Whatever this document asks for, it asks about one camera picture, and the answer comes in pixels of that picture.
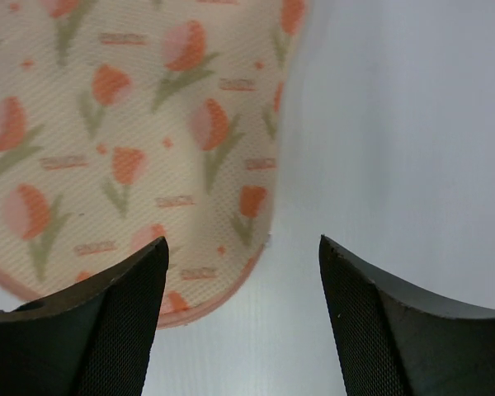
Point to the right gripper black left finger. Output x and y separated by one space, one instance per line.
92 338

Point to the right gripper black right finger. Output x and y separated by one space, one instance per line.
396 338

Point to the floral laundry bag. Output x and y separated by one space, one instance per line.
126 121

